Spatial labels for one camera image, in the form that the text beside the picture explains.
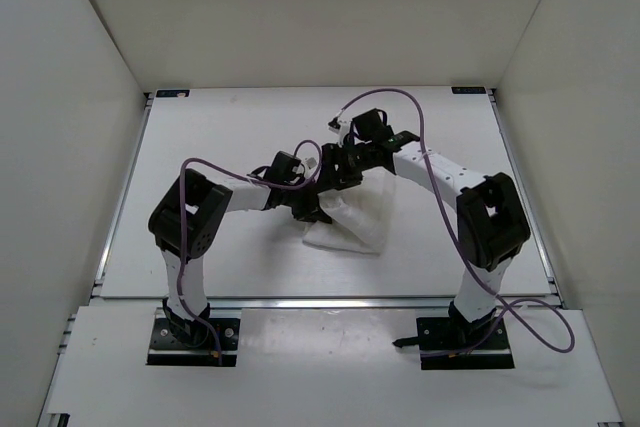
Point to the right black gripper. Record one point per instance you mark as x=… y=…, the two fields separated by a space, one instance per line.
x=333 y=178

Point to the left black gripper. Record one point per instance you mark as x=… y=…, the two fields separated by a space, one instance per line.
x=311 y=211

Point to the white skirt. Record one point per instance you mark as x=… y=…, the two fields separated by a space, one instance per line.
x=360 y=216

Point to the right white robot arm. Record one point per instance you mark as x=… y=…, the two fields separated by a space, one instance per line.
x=490 y=227

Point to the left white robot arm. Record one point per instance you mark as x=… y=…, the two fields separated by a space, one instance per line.
x=185 y=222

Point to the right blue corner label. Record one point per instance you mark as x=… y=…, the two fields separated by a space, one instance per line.
x=468 y=90

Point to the blue corner label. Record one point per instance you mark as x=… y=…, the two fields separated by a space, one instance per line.
x=468 y=90
x=172 y=93

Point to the left blue corner label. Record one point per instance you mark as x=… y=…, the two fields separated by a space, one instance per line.
x=172 y=93

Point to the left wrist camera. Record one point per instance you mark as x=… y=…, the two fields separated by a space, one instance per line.
x=309 y=163

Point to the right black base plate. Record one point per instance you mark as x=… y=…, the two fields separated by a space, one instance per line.
x=448 y=342

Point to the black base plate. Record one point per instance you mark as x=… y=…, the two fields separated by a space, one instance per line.
x=448 y=342
x=168 y=347

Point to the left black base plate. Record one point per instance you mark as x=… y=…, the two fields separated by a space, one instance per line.
x=168 y=347

